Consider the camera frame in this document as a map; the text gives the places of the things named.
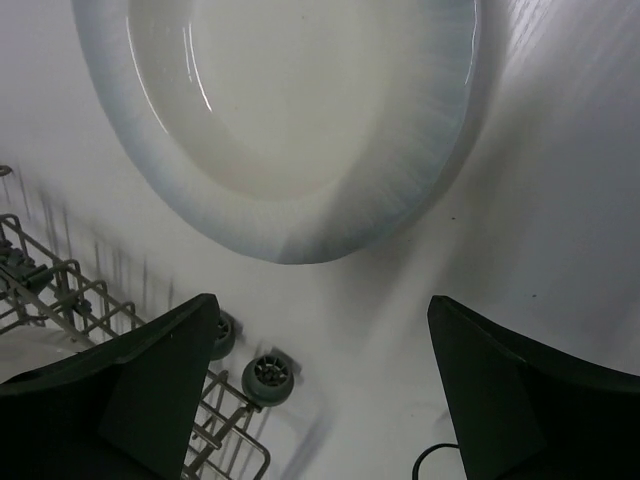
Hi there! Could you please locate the grey wire dish rack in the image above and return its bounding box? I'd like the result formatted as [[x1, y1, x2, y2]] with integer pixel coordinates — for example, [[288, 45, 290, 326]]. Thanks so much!
[[1, 213, 295, 479]]

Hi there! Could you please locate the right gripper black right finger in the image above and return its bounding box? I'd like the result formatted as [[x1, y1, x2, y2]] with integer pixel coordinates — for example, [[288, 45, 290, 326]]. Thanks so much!
[[427, 296, 639, 479]]

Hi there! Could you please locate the black wall cable with plug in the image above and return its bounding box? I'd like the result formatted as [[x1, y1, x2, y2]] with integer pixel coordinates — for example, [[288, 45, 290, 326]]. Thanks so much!
[[412, 442, 464, 480]]

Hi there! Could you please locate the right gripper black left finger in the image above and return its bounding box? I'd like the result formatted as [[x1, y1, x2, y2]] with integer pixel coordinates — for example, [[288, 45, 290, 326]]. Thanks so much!
[[1, 294, 220, 479]]

